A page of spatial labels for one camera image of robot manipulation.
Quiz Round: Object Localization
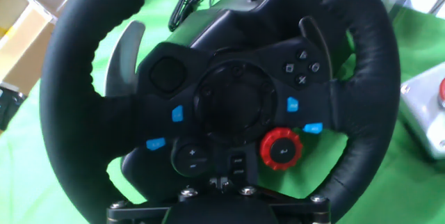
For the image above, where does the cardboard box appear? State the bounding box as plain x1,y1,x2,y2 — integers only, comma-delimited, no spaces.
0,0,88,97

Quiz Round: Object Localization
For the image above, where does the black plastic object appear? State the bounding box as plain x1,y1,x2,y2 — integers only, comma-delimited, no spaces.
0,83,28,131

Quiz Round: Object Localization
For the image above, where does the green cloth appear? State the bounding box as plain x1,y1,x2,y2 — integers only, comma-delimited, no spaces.
0,0,445,224

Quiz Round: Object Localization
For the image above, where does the coiled black wheel cable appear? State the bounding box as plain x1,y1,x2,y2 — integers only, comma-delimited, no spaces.
167,0,227,33

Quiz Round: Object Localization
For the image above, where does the black steering wheel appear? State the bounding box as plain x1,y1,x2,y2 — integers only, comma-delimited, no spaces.
38,0,402,224

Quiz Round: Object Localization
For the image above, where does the grey box tall red button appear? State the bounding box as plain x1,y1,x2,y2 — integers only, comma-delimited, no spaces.
397,61,445,161

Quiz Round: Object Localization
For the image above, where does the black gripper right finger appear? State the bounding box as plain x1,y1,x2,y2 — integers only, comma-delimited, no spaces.
264,193,332,224

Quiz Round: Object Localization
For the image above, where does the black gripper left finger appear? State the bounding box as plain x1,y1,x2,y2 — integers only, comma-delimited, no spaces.
106,198,182,224

